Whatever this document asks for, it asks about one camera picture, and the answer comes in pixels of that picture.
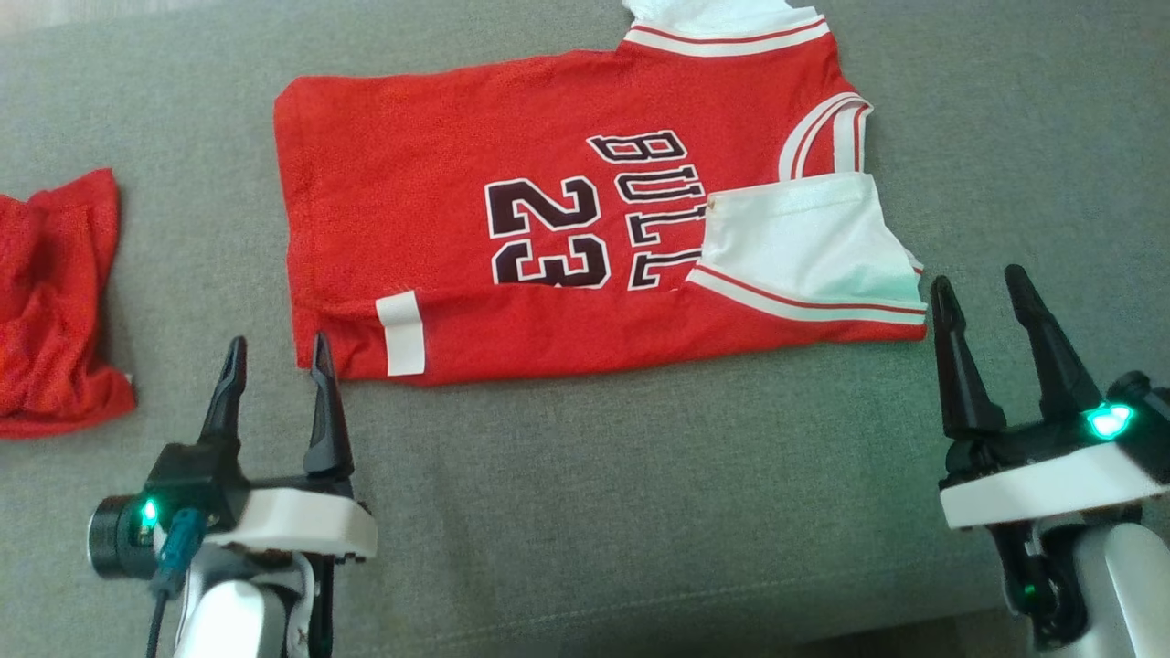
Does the grey fabric sofa seat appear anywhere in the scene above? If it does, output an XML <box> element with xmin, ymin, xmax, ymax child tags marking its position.
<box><xmin>0</xmin><ymin>0</ymin><xmax>1170</xmax><ymax>658</ymax></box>

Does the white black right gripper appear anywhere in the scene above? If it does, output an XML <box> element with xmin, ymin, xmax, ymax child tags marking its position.
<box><xmin>931</xmin><ymin>264</ymin><xmax>1170</xmax><ymax>532</ymax></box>

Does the left camera cable teal plug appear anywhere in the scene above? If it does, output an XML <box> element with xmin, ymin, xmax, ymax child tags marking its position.
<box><xmin>144</xmin><ymin>508</ymin><xmax>209</xmax><ymax>658</ymax></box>

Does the red Bulls 23 jersey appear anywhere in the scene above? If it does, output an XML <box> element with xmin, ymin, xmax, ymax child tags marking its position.
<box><xmin>273</xmin><ymin>0</ymin><xmax>929</xmax><ymax>385</ymax></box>

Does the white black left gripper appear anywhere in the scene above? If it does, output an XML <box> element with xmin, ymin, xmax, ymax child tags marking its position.
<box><xmin>88</xmin><ymin>331</ymin><xmax>378</xmax><ymax>579</ymax></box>

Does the red shorts white waistband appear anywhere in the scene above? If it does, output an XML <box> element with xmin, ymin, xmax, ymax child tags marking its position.
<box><xmin>0</xmin><ymin>168</ymin><xmax>138</xmax><ymax>440</ymax></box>

